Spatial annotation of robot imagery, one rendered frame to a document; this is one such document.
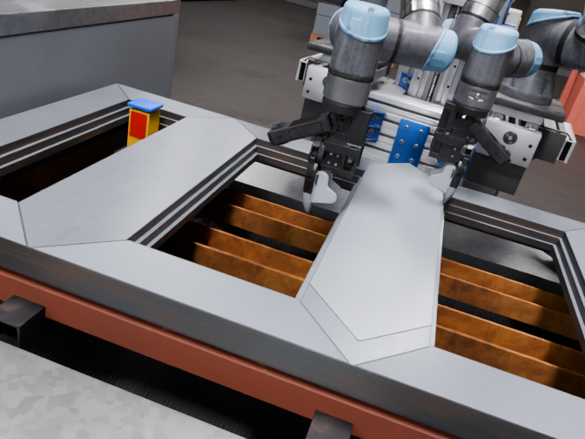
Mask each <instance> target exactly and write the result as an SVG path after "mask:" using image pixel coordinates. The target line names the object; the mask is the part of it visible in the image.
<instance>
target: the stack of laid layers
mask: <svg viewBox="0 0 585 439"><path fill-rule="evenodd" d="M131 101H132V100H126V101H124V102H122V103H119V104H117V105H113V106H110V107H108V108H105V109H103V110H100V111H96V112H93V113H92V114H89V115H86V116H83V117H81V118H77V119H74V120H72V121H70V122H67V123H65V124H62V125H58V126H56V127H53V128H50V129H49V130H46V131H43V132H40V133H37V134H34V135H31V136H29V137H27V138H23V139H20V140H18V141H15V142H13V143H10V144H7V145H4V146H1V147H0V177H2V176H3V175H5V174H8V173H10V172H14V171H15V170H17V169H20V168H22V167H24V166H26V165H29V164H31V163H34V162H36V161H38V160H40V159H43V158H46V157H48V156H50V155H52V154H54V153H56V152H60V151H62V150H63V149H66V148H68V147H70V146H73V145H75V144H78V143H80V142H82V141H85V140H86V139H88V138H92V137H94V136H97V135H98V134H100V133H102V132H106V131H108V130H110V129H112V128H114V127H117V126H119V125H122V124H124V123H126V122H129V117H130V109H131V108H132V107H130V106H128V105H127V103H128V102H131ZM308 156H309V154H307V153H304V152H299V151H296V150H293V149H290V148H287V147H284V146H281V145H271V144H270V142H267V141H264V140H261V139H258V138H256V139H255V140H253V142H251V143H250V144H249V145H248V146H246V147H245V148H244V149H242V150H241V151H240V152H238V153H237V154H236V155H235V156H233V157H232V158H231V159H229V160H228V161H227V162H225V163H224V164H223V165H222V166H221V167H220V168H218V169H217V170H216V171H215V172H213V173H212V174H210V175H209V176H208V177H207V178H205V179H204V180H203V181H201V182H200V183H199V184H197V185H196V186H195V187H193V188H192V189H191V190H190V191H189V192H188V193H186V194H185V195H184V196H183V197H181V198H180V199H178V200H177V201H176V202H175V203H173V204H172V205H171V206H169V207H168V208H167V209H165V210H164V211H163V212H162V213H161V214H159V215H158V216H157V217H156V218H155V219H153V220H152V221H150V222H149V223H148V224H147V225H145V226H144V227H143V228H141V229H140V230H139V231H137V232H136V233H135V234H133V235H132V236H131V237H130V238H129V239H128V240H131V241H133V242H136V243H138V244H141V245H144V246H147V247H150V248H153V249H156V250H157V249H158V248H159V247H160V246H161V245H162V244H163V243H165V242H166V241H167V240H168V239H169V238H170V237H171V236H172V235H173V234H174V233H175V232H176V231H177V230H178V229H179V228H181V227H182V226H183V225H184V224H185V223H186V222H187V221H189V220H190V219H191V218H192V217H193V216H194V215H195V214H197V213H198V212H199V211H200V210H201V209H202V208H203V207H205V206H206V205H207V204H208V203H209V202H210V201H211V200H213V199H214V198H215V197H216V196H217V195H218V194H219V193H221V192H222V191H223V190H224V189H225V188H226V187H227V186H229V185H230V184H231V183H232V182H233V181H234V180H235V179H236V178H237V177H238V176H239V175H240V174H241V173H242V172H244V171H245V170H246V169H247V168H248V167H249V166H250V165H252V164H253V163H254V162H255V161H256V160H257V161H260V162H264V163H267V164H269V165H275V166H277V167H280V168H283V169H286V170H289V171H292V172H296V173H300V174H303V175H306V169H307V167H308ZM364 172H365V171H362V170H359V169H356V170H355V172H353V178H352V179H348V178H345V177H342V176H339V175H337V174H334V173H333V181H334V182H335V183H336V184H337V185H339V186H342V187H345V188H347V189H351V192H350V193H349V195H348V197H347V199H346V202H345V204H344V205H343V207H342V209H341V210H340V213H339V215H338V217H337V219H336V220H335V222H334V224H333V227H332V229H331V231H330V232H329V234H328V235H327V237H326V240H325V242H324V244H323V246H322V248H321V249H320V251H319V253H318V255H317V257H316V259H315V261H314V263H313V265H312V267H311V269H310V271H309V273H308V274H307V276H306V278H305V280H304V282H303V284H302V286H301V288H300V290H299V292H298V294H297V295H296V297H295V298H296V299H299V301H300V302H301V303H302V304H303V306H304V307H305V308H306V310H307V311H308V312H309V313H310V315H311V316H312V317H313V318H314V319H315V320H316V321H317V323H318V324H319V325H320V327H321V328H322V329H323V330H324V332H325V333H326V334H327V336H328V337H329V338H330V340H331V341H332V342H333V344H334V345H335V346H336V347H337V349H338V350H339V351H340V352H341V353H342V354H343V355H344V357H345V358H346V359H347V361H348V362H349V363H350V364H348V363H345V362H343V361H339V360H336V359H333V358H332V357H329V356H326V355H323V354H320V353H317V352H314V351H312V350H310V349H307V348H303V347H301V346H298V345H295V344H293V343H291V342H288V341H284V340H281V339H279V338H276V337H274V336H271V335H269V334H265V333H262V332H259V331H257V330H255V329H252V328H248V327H246V326H243V325H240V324H238V323H236V322H233V321H229V320H227V319H224V318H221V317H218V316H217V315H214V314H209V313H207V312H205V311H202V310H199V309H197V308H195V307H190V306H188V305H186V304H183V303H180V302H178V301H174V300H171V299H168V298H166V297H164V296H161V295H158V294H155V293H152V292H149V291H147V290H144V289H142V288H139V287H135V286H133V285H130V284H128V283H125V282H122V281H120V280H116V279H113V278H111V277H109V276H106V275H103V274H100V273H97V272H94V271H91V270H90V269H87V268H84V267H81V266H78V265H75V264H72V263H70V262H68V261H65V260H61V259H59V258H56V257H53V256H51V255H48V254H46V253H42V252H39V251H37V250H34V249H32V248H29V247H28V246H26V247H25V246H23V245H20V244H17V243H15V242H13V241H10V240H6V239H3V238H1V237H0V267H5V268H7V269H9V270H12V271H14V272H17V273H20V274H23V275H26V276H28V277H31V278H33V279H35V280H40V281H42V282H44V283H47V284H50V285H52V286H54V287H58V288H61V289H63V290H65V291H68V292H71V293H73V294H77V295H79V296H82V297H84V298H86V299H89V300H92V301H95V302H98V303H101V304H103V305H106V306H108V307H112V308H115V309H117V310H119V311H122V312H124V313H127V314H130V315H133V316H136V317H138V318H140V319H143V320H145V321H149V322H152V323H154V324H157V325H159V326H161V327H164V328H168V329H170V330H173V331H175V332H178V333H181V334H184V335H187V336H189V337H191V338H194V339H196V340H199V341H203V342H205V343H208V344H211V345H213V346H215V347H218V348H222V349H224V350H226V351H229V352H232V353H234V354H236V355H240V356H243V357H245V358H247V359H250V360H253V361H256V362H259V363H262V364H264V365H266V366H269V367H271V368H276V369H277V370H280V371H283V372H285V373H288V374H290V375H294V376H297V377H299V378H301V379H304V380H306V381H309V382H313V383H315V384H318V385H320V386H322V387H325V388H329V389H331V390H334V391H336V392H339V393H341V394H343V395H348V396H350V397H352V398H355V399H357V400H360V401H363V402H366V403H369V404H372V405H373V406H376V407H379V408H381V409H385V410H387V411H390V412H393V413H395V414H397V415H401V416H404V417H406V418H408V419H411V420H414V421H416V422H420V423H423V424H425V425H427V426H430V427H432V428H435V429H438V430H441V431H444V432H446V433H448V434H451V435H453V436H458V437H459V438H462V439H554V438H552V437H549V436H545V435H543V434H540V433H538V432H535V431H533V430H530V429H526V428H523V427H521V426H519V425H516V424H513V423H511V422H507V421H504V420H502V419H499V418H497V417H494V416H491V415H488V414H485V413H482V412H480V411H478V410H475V409H471V408H469V407H466V406H463V405H460V404H459V403H456V402H451V401H449V400H447V399H444V398H441V397H439V396H437V395H432V394H430V393H428V392H425V391H422V390H420V389H417V388H413V387H411V386H408V385H406V384H403V383H401V382H397V381H394V380H392V379H389V378H386V377H384V376H382V375H377V374H375V373H373V372H370V371H367V370H365V369H363V368H358V367H355V366H354V365H358V364H361V363H365V362H369V361H376V360H379V359H383V358H387V357H390V356H394V355H400V354H404V353H407V352H411V351H414V350H418V349H422V348H428V347H432V346H433V347H434V340H435V329H436V316H437V305H438V293H439V281H440V259H441V247H442V235H443V223H444V219H446V220H452V221H454V222H457V223H460V224H463V225H466V226H471V227H474V228H477V229H480V230H482V231H485V232H489V233H493V234H496V235H500V236H502V237H505V238H508V239H511V240H516V241H519V242H521V243H525V244H528V245H530V246H533V247H539V248H541V249H544V250H547V251H550V253H551V256H552V259H553V262H554V264H555V270H556V272H557V275H558V278H559V281H560V283H561V288H562V292H563V294H564V297H565V300H566V302H567V305H568V310H569V312H570V316H571V319H572V322H573V324H574V327H575V331H576V334H577V337H578V341H579V343H580V346H581V349H582V353H583V356H584V359H585V280H584V279H583V276H582V272H581V270H580V268H579V266H578V263H577V261H576V258H575V255H574V253H573V250H572V248H571V246H570V244H569V242H568V238H567V235H566V234H565V232H563V231H560V230H557V229H554V228H551V227H548V226H543V225H540V224H537V223H534V222H531V221H528V220H525V219H520V218H517V217H514V216H511V215H508V214H505V213H500V212H497V211H494V210H491V209H488V208H485V207H482V206H477V205H474V204H471V203H468V202H465V201H462V200H459V199H454V198H451V199H450V200H449V201H447V202H446V203H442V211H441V221H440V241H439V251H438V261H437V271H436V282H435V291H434V311H433V321H432V326H429V327H424V328H417V329H414V330H409V331H406V332H401V333H398V334H390V335H386V336H381V337H378V338H373V339H370V340H365V341H357V340H356V339H355V337H354V336H353V335H352V334H351V333H350V331H349V330H348V329H347V328H346V326H345V325H344V324H343V323H342V322H341V321H340V319H339V318H338V317H337V316H336V315H335V313H334V312H333V311H332V310H331V308H330V307H329V306H328V305H327V304H326V303H325V302H324V301H323V300H322V299H321V298H320V296H319V295H318V294H317V293H316V291H315V290H314V289H313V288H312V287H311V285H310V284H309V282H310V280H311V278H312V277H313V274H314V272H315V270H316V268H317V266H318V264H319V262H320V260H321V258H322V256H323V254H324V252H325V250H326V248H327V246H328V244H329V242H330V240H331V238H332V237H333V234H334V232H335V230H336V228H337V226H338V224H339V223H340V220H341V218H342V216H343V214H344V212H345V210H346V208H347V206H348V204H349V202H350V200H351V198H352V196H353V194H354V192H355V190H356V188H357V186H358V184H359V182H360V180H361V178H362V176H363V174H364Z"/></svg>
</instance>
